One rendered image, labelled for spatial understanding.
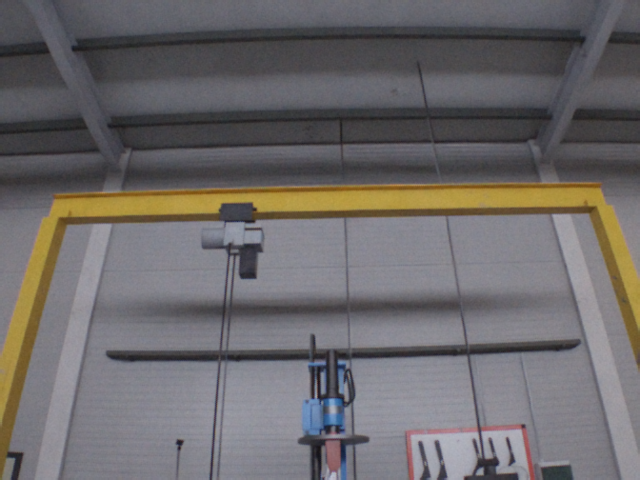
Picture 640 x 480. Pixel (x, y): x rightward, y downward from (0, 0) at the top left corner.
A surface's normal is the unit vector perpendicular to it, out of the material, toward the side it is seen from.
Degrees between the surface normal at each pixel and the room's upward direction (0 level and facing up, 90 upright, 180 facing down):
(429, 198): 90
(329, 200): 90
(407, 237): 90
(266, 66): 173
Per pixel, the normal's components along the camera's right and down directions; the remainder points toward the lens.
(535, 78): 0.02, 0.80
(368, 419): 0.00, -0.50
